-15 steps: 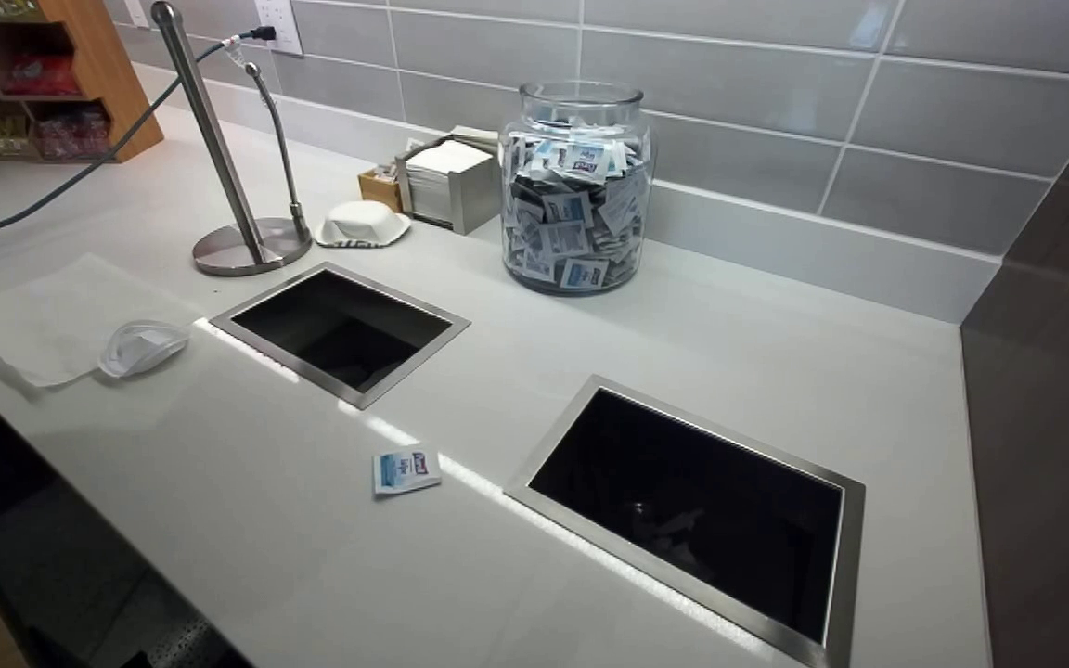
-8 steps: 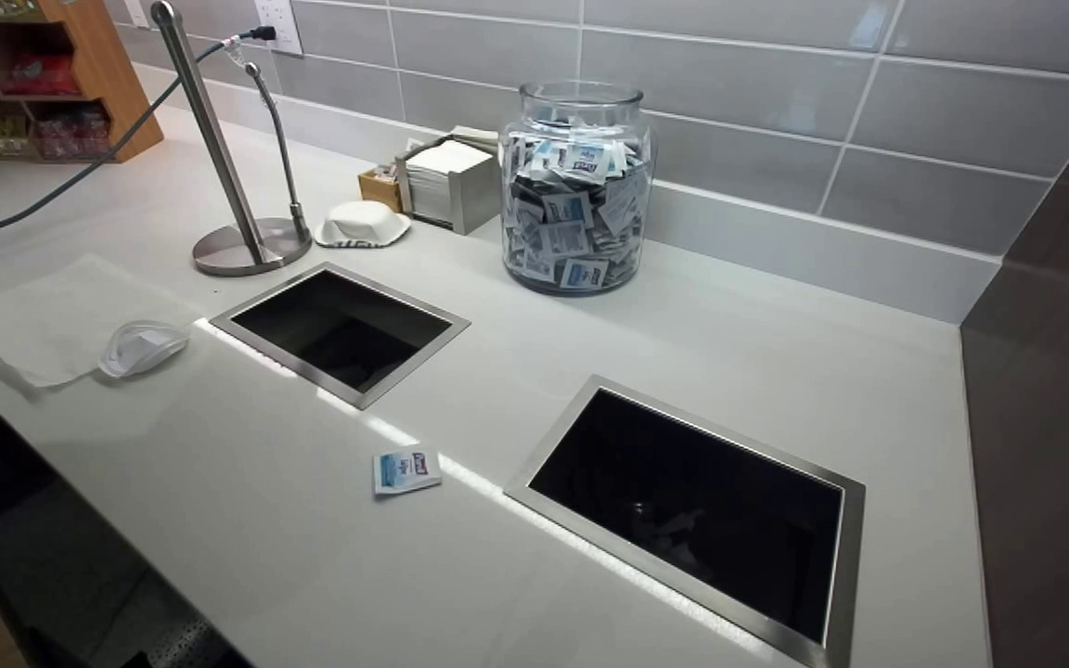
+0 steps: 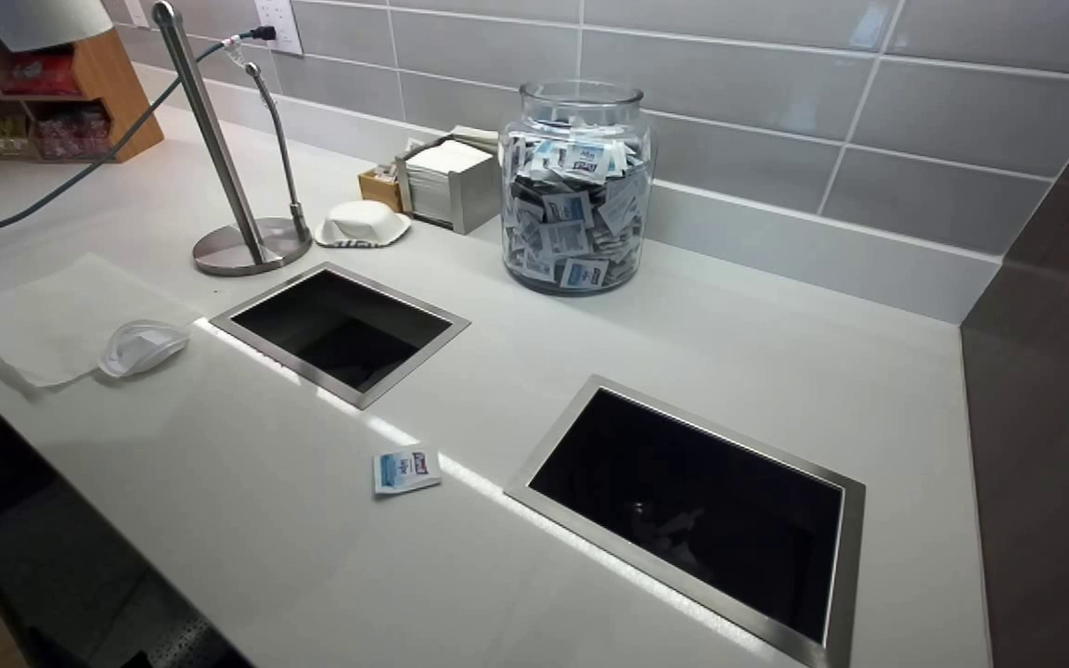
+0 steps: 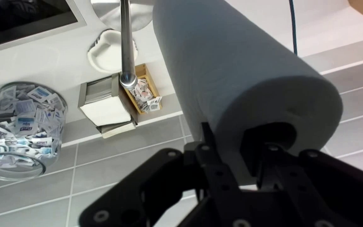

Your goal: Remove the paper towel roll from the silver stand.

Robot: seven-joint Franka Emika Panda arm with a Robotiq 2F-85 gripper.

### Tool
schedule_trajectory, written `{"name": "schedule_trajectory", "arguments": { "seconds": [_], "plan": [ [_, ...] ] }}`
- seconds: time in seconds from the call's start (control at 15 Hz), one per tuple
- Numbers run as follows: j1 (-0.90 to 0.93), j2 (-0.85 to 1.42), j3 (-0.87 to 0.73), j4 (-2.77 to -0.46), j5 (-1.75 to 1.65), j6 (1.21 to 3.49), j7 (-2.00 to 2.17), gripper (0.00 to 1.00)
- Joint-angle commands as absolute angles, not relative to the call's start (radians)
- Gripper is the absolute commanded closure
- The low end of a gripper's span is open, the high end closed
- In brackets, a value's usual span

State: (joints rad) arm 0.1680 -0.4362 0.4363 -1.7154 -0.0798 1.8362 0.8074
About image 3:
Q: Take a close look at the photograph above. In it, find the white wall outlet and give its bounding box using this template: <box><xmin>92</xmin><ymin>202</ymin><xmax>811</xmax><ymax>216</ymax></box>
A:
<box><xmin>248</xmin><ymin>0</ymin><xmax>303</xmax><ymax>61</ymax></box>

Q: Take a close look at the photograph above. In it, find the white paper bowl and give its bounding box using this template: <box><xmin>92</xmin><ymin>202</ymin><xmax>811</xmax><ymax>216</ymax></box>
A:
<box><xmin>311</xmin><ymin>198</ymin><xmax>415</xmax><ymax>253</ymax></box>

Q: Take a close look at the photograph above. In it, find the white napkin box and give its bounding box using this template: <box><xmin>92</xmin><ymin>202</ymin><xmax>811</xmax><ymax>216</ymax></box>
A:
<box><xmin>389</xmin><ymin>130</ymin><xmax>504</xmax><ymax>239</ymax></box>

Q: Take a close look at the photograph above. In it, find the wooden snack shelf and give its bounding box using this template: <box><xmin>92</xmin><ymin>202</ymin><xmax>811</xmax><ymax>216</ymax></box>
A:
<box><xmin>0</xmin><ymin>0</ymin><xmax>166</xmax><ymax>169</ymax></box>

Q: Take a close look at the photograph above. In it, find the white paper sheet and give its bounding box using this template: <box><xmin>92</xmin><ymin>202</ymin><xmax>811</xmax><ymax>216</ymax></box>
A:
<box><xmin>0</xmin><ymin>253</ymin><xmax>195</xmax><ymax>395</ymax></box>

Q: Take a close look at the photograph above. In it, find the white paper towel roll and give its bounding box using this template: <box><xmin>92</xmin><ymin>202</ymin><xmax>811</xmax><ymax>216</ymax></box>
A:
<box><xmin>0</xmin><ymin>0</ymin><xmax>118</xmax><ymax>55</ymax></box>

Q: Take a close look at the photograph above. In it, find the small white cloth piece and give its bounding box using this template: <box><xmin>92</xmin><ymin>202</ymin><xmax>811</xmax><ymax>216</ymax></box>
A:
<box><xmin>92</xmin><ymin>316</ymin><xmax>195</xmax><ymax>386</ymax></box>

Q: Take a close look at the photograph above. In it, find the dark wood cabinet panel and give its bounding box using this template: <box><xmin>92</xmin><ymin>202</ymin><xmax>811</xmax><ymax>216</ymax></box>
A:
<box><xmin>957</xmin><ymin>84</ymin><xmax>1069</xmax><ymax>668</ymax></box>

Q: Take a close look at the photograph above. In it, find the empty steel-rimmed counter opening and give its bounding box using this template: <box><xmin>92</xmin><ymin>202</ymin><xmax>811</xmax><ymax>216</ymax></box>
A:
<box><xmin>504</xmin><ymin>374</ymin><xmax>868</xmax><ymax>668</ymax></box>

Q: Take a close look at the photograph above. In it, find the glass jar with packets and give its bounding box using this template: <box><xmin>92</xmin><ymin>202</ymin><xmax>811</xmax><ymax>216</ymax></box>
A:
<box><xmin>498</xmin><ymin>77</ymin><xmax>655</xmax><ymax>296</ymax></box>

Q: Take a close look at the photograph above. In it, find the steel-rimmed counter opening with trash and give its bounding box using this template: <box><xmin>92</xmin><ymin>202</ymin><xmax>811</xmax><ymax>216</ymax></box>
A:
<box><xmin>209</xmin><ymin>260</ymin><xmax>474</xmax><ymax>411</ymax></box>

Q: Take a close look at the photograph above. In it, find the small blue white packet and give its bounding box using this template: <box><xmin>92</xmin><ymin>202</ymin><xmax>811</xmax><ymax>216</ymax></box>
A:
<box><xmin>368</xmin><ymin>442</ymin><xmax>444</xmax><ymax>500</ymax></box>

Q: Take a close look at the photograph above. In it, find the wooden box with packets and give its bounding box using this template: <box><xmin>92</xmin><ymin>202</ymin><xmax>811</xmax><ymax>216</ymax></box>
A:
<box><xmin>357</xmin><ymin>160</ymin><xmax>410</xmax><ymax>216</ymax></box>

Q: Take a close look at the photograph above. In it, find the dark power cable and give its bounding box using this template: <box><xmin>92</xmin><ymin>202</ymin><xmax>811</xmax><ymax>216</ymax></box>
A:
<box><xmin>0</xmin><ymin>20</ymin><xmax>281</xmax><ymax>253</ymax></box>

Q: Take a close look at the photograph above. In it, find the silver paper towel stand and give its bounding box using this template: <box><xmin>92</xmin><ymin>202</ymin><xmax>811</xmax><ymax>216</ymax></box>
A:
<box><xmin>144</xmin><ymin>0</ymin><xmax>316</xmax><ymax>277</ymax></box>

